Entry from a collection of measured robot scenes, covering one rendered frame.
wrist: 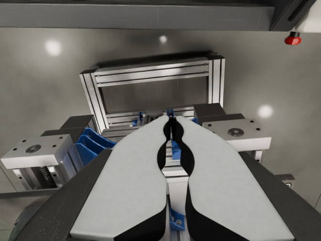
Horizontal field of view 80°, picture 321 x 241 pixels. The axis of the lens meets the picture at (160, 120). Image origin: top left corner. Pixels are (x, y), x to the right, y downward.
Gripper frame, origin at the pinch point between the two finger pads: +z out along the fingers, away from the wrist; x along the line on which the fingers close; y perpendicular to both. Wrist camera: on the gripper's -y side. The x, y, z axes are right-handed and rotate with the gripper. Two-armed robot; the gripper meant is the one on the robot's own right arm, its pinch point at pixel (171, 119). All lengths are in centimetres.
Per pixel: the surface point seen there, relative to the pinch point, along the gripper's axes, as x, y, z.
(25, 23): -26.3, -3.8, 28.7
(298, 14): 21.6, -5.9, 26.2
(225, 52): 40, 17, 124
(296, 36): 33, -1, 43
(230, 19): 11.3, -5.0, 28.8
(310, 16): 23.5, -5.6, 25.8
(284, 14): 19.4, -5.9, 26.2
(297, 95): 99, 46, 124
